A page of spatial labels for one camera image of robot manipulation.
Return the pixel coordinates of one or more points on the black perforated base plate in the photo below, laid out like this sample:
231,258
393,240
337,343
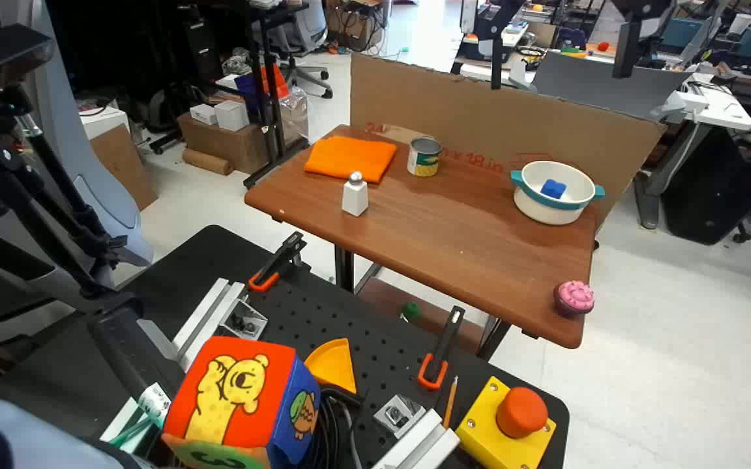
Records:
376,347

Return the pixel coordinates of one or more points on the brown cardboard back panel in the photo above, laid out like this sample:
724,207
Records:
481,113

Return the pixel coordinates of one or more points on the orange wedge shaped piece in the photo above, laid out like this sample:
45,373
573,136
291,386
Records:
334,366

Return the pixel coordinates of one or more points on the small white bottle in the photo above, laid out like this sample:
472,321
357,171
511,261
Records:
356,197

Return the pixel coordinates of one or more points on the white boxes stack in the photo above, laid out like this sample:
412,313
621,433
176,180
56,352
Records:
222,113

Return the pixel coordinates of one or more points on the small green object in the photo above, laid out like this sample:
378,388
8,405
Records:
411,311

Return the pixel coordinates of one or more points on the yellow labelled tin can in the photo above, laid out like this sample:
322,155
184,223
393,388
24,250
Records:
424,156

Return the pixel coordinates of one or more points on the open cardboard box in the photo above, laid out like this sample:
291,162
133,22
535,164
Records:
227,147

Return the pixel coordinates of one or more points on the plush cube with bear print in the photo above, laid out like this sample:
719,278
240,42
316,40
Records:
227,399

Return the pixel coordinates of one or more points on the aluminium profile rail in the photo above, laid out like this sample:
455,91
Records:
419,443
209,317

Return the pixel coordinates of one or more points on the tall cardboard box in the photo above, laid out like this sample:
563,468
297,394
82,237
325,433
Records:
124,160

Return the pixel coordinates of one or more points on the black camera tripod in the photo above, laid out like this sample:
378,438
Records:
11,184

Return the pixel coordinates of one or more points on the white and green bracket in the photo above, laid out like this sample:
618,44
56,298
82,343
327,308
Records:
138,418

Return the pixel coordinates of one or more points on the black office chair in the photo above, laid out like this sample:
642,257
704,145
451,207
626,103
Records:
310,53

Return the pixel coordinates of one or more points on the black upright stand pole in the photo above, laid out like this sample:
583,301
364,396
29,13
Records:
266,94

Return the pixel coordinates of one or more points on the printed marker tag card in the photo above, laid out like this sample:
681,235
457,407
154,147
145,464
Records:
244,321
400,416

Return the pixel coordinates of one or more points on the black table leg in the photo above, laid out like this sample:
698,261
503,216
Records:
344,268

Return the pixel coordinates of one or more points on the pink round toy ball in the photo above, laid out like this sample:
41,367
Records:
574,298

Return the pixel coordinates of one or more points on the black bin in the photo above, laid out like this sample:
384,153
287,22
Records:
716,186

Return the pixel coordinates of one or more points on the yellow box with red button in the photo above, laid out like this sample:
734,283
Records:
489,433

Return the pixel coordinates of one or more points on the orange folded cloth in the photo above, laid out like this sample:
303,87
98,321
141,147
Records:
351,156

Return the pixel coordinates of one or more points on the light blue padded object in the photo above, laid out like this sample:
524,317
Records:
20,438

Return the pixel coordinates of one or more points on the wooden pencil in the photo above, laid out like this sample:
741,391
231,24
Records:
451,401

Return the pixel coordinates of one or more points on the small blue block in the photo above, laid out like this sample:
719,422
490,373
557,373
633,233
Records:
554,189

